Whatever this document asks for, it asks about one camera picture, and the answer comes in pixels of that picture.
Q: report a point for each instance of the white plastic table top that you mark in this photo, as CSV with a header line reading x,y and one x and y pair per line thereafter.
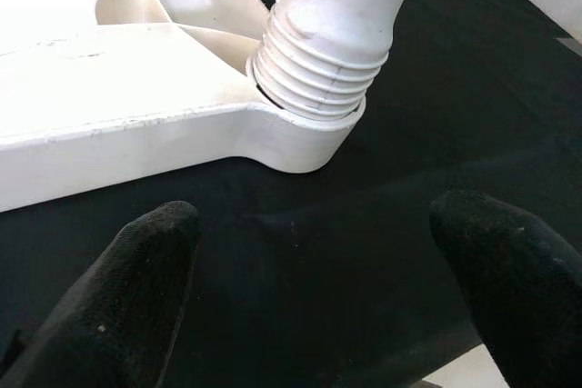
x,y
113,111

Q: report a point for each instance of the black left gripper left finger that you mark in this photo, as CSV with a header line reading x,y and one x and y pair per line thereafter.
x,y
113,306

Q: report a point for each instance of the black tablecloth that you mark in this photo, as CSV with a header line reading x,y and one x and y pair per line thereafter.
x,y
409,156

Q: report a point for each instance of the white plastic table leg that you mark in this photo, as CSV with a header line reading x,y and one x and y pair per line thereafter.
x,y
345,6

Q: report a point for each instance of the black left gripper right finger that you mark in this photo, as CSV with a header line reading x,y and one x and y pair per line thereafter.
x,y
523,297

